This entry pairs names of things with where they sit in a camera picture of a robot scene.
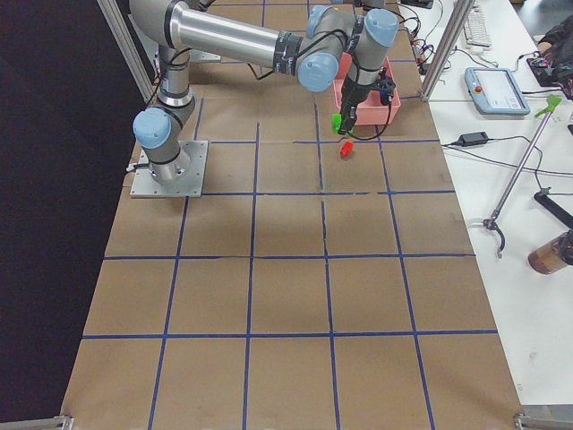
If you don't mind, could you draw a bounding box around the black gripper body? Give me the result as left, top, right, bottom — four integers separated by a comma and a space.
340, 75, 379, 112

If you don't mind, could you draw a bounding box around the green toy block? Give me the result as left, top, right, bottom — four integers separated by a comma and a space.
331, 113, 357, 135

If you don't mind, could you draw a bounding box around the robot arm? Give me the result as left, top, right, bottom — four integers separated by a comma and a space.
129, 1, 398, 194

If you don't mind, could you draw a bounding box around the pink plastic box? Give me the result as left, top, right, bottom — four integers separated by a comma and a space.
332, 53, 401, 126

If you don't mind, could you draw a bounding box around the red toy block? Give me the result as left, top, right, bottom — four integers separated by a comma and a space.
339, 141, 354, 159

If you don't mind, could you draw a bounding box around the black power adapter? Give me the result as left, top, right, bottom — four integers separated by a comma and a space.
457, 132, 490, 147

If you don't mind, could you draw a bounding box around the white keyboard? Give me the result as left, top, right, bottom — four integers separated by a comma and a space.
463, 1, 492, 49

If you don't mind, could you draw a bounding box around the teach pendant tablet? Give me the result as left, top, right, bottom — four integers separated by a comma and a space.
464, 67, 530, 116

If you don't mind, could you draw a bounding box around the brown paper table cover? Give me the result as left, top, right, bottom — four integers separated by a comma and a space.
59, 0, 526, 430

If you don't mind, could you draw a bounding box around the reacher grabber tool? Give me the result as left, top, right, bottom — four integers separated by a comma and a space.
482, 95, 563, 259

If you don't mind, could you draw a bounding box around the brown bottle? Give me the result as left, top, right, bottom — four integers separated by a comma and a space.
527, 230, 572, 274

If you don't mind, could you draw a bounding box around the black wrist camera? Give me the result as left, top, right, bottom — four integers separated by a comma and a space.
375, 76, 396, 106

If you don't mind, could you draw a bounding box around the aluminium frame post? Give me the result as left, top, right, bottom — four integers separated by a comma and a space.
419, 0, 474, 101

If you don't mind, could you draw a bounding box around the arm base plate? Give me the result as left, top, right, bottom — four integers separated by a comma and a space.
130, 141, 209, 198

